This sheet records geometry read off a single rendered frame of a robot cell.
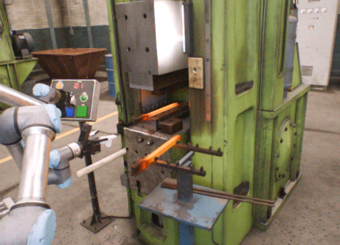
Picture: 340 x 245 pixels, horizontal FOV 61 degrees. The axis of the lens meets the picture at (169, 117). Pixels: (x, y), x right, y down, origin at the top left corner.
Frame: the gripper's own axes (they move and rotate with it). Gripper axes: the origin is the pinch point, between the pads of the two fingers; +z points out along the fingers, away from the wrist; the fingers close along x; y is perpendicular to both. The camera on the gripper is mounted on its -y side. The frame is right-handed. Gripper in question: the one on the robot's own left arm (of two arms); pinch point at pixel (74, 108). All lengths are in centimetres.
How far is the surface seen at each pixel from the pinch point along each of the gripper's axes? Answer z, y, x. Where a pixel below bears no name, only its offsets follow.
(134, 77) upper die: -2.4, 19.7, -39.6
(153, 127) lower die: 8, -9, -52
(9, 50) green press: 280, 172, 334
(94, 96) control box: 12.0, 10.8, -6.9
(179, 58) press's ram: 2, 33, -66
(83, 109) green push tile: 9.6, 1.3, -0.9
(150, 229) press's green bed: 48, -77, -43
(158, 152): -24, -26, -65
